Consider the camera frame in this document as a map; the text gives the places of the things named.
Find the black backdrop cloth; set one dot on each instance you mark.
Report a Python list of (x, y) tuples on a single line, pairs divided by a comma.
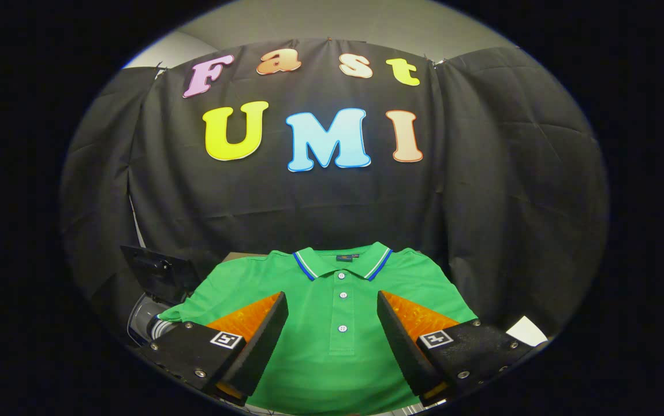
[(309, 202)]

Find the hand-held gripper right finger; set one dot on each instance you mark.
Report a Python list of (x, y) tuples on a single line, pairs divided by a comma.
[(404, 346)]

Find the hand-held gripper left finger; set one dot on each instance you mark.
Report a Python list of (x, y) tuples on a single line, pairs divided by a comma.
[(263, 341)]

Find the green polo shirt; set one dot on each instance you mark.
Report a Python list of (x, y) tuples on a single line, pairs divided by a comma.
[(332, 358)]

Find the white sheet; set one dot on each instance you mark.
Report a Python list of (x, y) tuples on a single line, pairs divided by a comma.
[(526, 331)]

